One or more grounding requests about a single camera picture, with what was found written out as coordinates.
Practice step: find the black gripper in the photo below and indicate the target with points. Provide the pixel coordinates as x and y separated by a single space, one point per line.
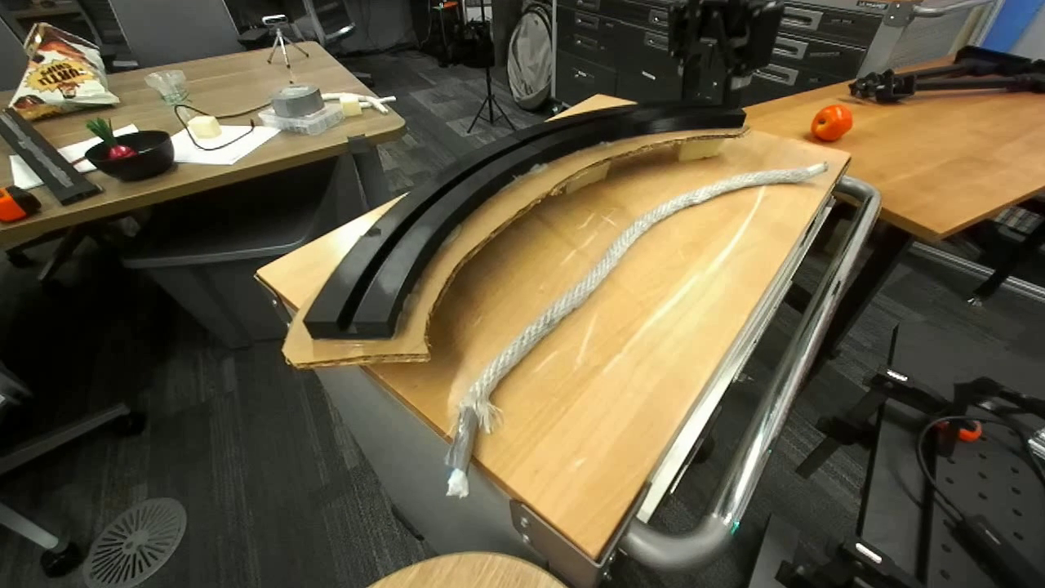
735 34

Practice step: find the black drawer cabinet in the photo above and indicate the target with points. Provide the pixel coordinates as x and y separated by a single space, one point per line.
621 47

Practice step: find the orange fruit toy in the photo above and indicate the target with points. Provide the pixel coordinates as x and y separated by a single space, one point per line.
831 121

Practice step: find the black tripod on table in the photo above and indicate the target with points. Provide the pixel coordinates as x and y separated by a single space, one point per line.
967 71

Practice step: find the grey tape roll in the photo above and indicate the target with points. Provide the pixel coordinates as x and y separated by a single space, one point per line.
301 110

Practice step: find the white paper sheet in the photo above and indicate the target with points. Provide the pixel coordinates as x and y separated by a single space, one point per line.
219 144

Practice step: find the round wooden stool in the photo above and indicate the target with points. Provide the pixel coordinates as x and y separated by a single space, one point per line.
472 569

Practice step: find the black bowl with fruit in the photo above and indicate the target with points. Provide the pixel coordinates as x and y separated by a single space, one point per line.
136 156

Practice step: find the snack chip bag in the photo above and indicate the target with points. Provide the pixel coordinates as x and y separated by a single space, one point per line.
64 71

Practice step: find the black bar on desk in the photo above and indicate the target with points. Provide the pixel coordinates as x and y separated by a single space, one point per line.
56 175

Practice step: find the orange object at desk edge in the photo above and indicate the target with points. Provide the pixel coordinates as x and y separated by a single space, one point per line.
18 202

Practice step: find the round floor vent plate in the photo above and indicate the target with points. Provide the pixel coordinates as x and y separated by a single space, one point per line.
136 542

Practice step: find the silver cart handle bar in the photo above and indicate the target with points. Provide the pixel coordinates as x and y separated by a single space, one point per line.
724 519

